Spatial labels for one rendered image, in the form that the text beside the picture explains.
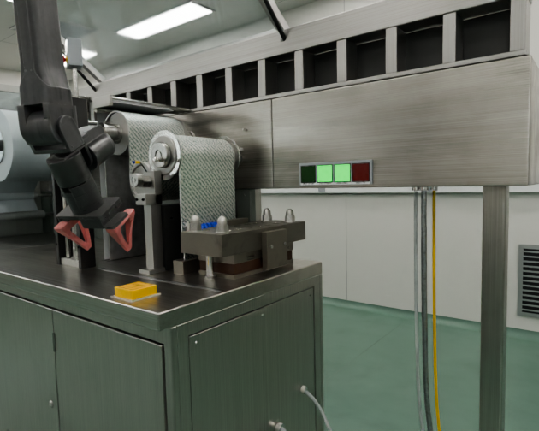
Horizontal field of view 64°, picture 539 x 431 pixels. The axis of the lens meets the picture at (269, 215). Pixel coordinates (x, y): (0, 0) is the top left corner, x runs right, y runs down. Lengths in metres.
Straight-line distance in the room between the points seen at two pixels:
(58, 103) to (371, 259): 3.37
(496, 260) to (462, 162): 0.32
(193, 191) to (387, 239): 2.69
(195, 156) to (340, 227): 2.79
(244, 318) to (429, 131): 0.69
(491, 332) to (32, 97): 1.25
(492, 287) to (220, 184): 0.86
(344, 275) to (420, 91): 2.96
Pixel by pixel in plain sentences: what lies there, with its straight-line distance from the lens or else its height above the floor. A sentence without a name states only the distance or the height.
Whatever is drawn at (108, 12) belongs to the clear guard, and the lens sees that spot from 1.91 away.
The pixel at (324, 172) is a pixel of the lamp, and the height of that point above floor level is 1.19.
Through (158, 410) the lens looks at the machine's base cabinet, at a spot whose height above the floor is 0.66.
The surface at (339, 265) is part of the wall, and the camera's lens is 4.04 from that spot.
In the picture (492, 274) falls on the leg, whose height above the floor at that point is 0.89.
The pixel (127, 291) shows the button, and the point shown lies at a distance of 1.05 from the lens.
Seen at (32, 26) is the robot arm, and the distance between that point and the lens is 0.80.
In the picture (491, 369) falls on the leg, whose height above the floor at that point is 0.61.
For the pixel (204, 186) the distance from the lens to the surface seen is 1.34.
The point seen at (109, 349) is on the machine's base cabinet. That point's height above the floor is 0.76.
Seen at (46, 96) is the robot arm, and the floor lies 1.30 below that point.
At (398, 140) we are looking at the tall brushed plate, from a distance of 1.24.
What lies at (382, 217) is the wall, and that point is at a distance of 3.80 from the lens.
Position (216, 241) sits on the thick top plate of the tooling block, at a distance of 1.13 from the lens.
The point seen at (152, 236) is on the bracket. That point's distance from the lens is 1.32.
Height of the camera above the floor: 1.16
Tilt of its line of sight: 4 degrees down
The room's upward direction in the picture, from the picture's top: 1 degrees counter-clockwise
